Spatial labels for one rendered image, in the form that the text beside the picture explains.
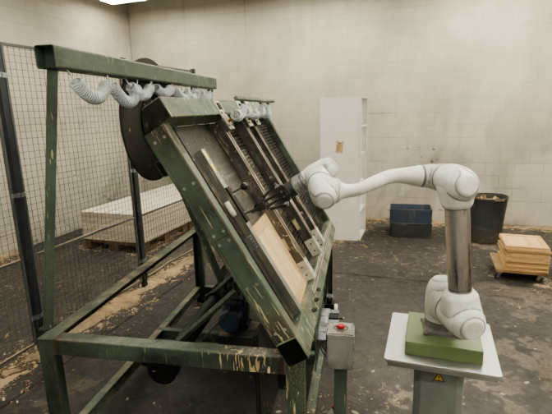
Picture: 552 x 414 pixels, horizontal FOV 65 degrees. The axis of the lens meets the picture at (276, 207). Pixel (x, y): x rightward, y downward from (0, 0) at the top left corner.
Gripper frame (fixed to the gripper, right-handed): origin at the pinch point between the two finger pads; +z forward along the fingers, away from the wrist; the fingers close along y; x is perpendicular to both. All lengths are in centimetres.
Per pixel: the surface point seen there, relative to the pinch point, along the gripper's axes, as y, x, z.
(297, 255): 40, 50, 10
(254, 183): -10, 50, 10
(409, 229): 176, 452, -37
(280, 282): 38.6, 7.2, 12.9
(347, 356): 75, -18, -5
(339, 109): -28, 432, -37
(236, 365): 58, -17, 44
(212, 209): -11.1, -17.3, 12.5
